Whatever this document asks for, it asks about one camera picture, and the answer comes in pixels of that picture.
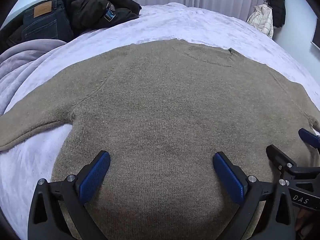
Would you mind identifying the grey fleece throw blanket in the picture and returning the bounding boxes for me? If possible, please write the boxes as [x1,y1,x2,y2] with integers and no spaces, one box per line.
[0,39,68,115]

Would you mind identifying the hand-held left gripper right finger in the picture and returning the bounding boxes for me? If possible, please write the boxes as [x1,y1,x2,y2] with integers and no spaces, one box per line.
[213,151,297,240]

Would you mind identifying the black jacket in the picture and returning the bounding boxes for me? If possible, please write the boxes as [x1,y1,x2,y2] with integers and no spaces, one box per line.
[0,0,142,54]

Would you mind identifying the olive knit sweater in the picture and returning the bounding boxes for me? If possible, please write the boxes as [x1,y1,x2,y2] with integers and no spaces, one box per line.
[0,39,320,240]

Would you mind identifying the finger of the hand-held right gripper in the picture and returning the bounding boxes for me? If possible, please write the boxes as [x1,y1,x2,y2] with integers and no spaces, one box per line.
[299,128,320,151]
[266,144,320,181]

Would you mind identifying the person's right hand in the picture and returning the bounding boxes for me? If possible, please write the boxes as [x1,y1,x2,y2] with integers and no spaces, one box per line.
[295,206,319,233]

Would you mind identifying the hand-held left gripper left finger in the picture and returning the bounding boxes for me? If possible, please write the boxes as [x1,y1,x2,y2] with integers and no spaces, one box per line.
[27,150,111,240]

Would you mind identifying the dark wall-mounted screen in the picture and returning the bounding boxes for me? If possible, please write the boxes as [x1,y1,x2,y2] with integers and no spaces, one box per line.
[311,17,320,49]

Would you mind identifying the dark blue jeans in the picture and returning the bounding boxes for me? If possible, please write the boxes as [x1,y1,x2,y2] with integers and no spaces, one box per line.
[21,0,74,42]

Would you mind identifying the cream puffer jacket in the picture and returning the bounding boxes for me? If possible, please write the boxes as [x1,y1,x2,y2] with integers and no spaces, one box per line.
[246,3,274,39]

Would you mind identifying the black puffer coat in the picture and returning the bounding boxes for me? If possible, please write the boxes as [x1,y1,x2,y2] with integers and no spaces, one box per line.
[265,0,286,28]

